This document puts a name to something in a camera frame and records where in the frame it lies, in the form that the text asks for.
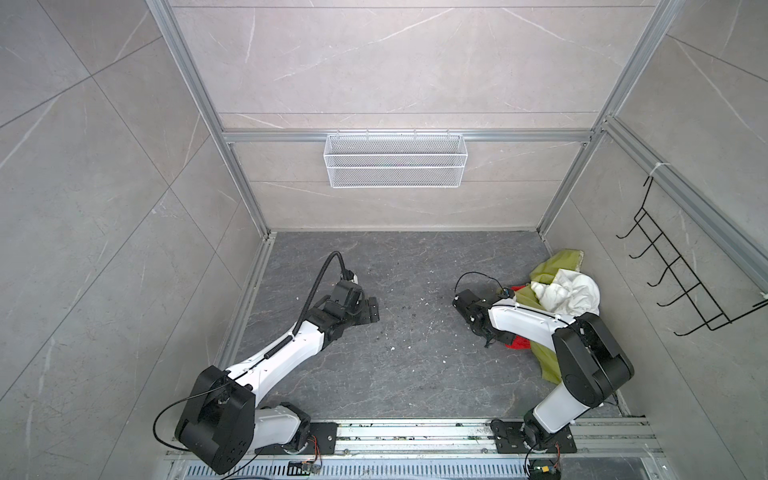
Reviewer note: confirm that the black wire hook rack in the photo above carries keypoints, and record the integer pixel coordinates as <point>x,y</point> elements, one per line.
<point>710,313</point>

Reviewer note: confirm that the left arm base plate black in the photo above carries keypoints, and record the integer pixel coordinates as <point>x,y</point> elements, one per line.
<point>325,433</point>

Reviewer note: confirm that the olive green cloth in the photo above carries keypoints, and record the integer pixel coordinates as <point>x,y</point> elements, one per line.
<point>568,259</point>

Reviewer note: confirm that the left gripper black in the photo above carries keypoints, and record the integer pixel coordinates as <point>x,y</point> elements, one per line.
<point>368,315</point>

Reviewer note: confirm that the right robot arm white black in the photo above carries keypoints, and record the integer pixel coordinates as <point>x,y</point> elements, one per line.
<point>592,364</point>

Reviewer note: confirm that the red cloth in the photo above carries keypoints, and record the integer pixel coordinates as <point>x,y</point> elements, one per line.
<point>525,296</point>

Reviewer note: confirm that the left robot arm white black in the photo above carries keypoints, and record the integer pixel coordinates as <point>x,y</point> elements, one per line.
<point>222,421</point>

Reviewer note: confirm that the white cloth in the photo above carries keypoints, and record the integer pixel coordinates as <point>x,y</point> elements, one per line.
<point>570,292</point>

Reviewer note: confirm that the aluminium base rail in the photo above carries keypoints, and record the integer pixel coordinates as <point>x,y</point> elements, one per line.
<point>464,448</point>

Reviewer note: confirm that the white wire mesh basket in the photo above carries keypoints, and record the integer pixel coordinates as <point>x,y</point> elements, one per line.
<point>395,160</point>

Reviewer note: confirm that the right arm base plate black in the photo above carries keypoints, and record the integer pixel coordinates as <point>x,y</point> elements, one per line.
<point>519,437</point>

